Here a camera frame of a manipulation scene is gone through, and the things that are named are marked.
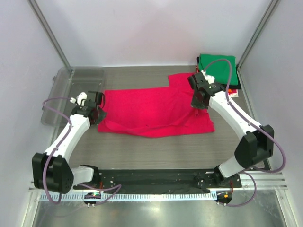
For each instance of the crimson red t-shirt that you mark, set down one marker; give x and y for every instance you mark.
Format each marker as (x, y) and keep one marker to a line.
(155, 112)

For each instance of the green folded t-shirt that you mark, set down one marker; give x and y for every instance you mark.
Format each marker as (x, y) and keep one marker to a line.
(220, 68)

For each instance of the clear plastic bin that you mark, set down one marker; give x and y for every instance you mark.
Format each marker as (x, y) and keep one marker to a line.
(65, 84)

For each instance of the red folded t-shirt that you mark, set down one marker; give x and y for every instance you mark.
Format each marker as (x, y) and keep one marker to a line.
(231, 90)

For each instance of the white folded t-shirt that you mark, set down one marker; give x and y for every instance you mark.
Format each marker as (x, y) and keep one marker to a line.
(235, 94)

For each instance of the left aluminium corner post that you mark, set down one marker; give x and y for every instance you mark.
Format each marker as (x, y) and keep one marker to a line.
(47, 29)

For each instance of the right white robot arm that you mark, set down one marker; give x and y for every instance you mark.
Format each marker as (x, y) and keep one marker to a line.
(255, 144)

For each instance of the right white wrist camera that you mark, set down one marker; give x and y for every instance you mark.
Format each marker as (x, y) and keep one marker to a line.
(210, 79)

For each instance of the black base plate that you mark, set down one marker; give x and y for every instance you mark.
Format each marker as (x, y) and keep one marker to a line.
(162, 181)

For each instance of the black folded t-shirt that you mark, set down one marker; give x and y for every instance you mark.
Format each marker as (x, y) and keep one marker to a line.
(236, 86)

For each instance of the aluminium corner post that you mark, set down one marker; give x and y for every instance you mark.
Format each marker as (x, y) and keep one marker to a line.
(273, 4)
(47, 29)

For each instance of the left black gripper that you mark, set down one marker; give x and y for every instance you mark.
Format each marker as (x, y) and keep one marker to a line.
(102, 115)

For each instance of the right aluminium corner post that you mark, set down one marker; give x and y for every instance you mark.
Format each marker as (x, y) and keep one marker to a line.
(273, 4)

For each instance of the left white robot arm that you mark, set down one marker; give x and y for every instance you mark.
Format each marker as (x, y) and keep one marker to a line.
(51, 170)

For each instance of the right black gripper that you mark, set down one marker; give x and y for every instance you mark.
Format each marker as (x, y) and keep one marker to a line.
(194, 103)

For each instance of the slotted cable duct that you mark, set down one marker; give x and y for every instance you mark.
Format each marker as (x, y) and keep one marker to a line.
(86, 196)

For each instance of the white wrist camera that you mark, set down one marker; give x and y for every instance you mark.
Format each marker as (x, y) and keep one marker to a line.
(210, 79)
(79, 98)

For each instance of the aluminium frame rail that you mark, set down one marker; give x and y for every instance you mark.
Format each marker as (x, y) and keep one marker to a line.
(264, 181)

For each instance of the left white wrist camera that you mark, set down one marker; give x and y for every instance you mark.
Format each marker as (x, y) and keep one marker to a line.
(79, 98)

